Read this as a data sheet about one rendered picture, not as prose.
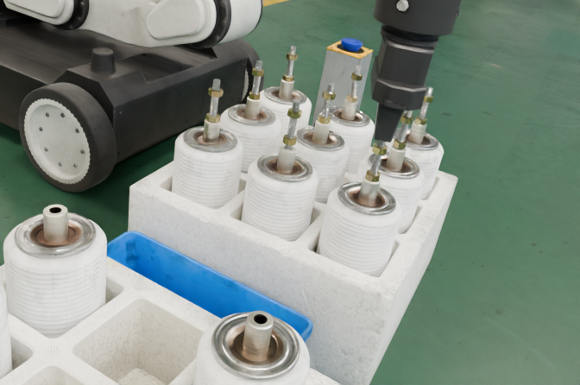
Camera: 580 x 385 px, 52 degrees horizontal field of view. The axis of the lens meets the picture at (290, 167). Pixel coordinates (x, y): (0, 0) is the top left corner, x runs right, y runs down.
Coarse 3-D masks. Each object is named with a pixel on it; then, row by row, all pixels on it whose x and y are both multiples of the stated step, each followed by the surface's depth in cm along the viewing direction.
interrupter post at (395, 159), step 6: (390, 150) 84; (396, 150) 83; (402, 150) 83; (390, 156) 84; (396, 156) 83; (402, 156) 83; (390, 162) 84; (396, 162) 83; (402, 162) 84; (396, 168) 84
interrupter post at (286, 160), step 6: (282, 150) 77; (288, 150) 77; (294, 150) 77; (282, 156) 77; (288, 156) 77; (294, 156) 78; (282, 162) 77; (288, 162) 77; (282, 168) 78; (288, 168) 78
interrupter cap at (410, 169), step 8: (368, 160) 85; (384, 160) 86; (408, 160) 87; (384, 168) 83; (408, 168) 84; (416, 168) 85; (392, 176) 82; (400, 176) 81; (408, 176) 82; (416, 176) 83
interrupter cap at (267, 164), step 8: (264, 160) 80; (272, 160) 80; (296, 160) 81; (304, 160) 81; (264, 168) 77; (272, 168) 78; (296, 168) 79; (304, 168) 79; (272, 176) 76; (280, 176) 76; (288, 176) 76; (296, 176) 77; (304, 176) 77
